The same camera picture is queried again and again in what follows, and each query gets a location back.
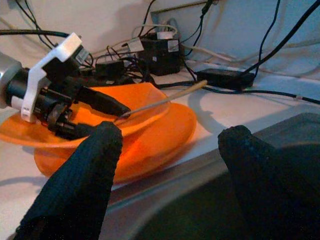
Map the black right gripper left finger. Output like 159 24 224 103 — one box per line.
13 121 124 240

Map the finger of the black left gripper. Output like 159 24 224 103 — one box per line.
74 85 132 119
55 121 101 141

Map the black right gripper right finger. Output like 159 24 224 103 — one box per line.
217 124 320 240

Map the orange bowl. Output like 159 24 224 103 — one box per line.
0 82 173 150

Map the orange plate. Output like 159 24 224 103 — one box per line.
33 102 199 185

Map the metal cutlery with beige handle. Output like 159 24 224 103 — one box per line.
115 79 209 123

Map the black box with white labels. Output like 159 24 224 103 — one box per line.
138 31 185 77

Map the stainless steel sink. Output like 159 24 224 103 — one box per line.
104 104 320 240

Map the black power adapter brick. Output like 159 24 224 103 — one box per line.
194 68 256 91

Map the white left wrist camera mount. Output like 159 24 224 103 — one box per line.
20 31 87 124

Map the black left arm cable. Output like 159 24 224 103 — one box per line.
0 29 73 42

